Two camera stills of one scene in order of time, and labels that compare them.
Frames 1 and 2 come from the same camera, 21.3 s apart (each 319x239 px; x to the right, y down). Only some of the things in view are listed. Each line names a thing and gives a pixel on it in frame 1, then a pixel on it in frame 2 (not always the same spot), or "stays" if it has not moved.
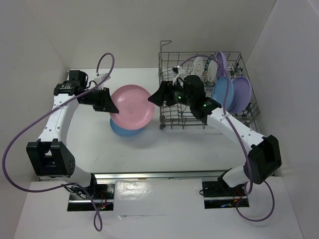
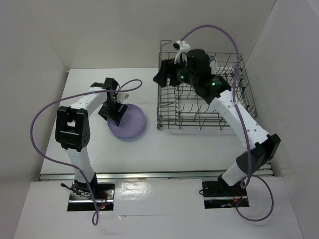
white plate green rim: [211, 70] stays
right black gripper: [164, 93] → [168, 68]
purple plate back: [221, 58] → [132, 123]
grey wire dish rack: [226, 79] stays
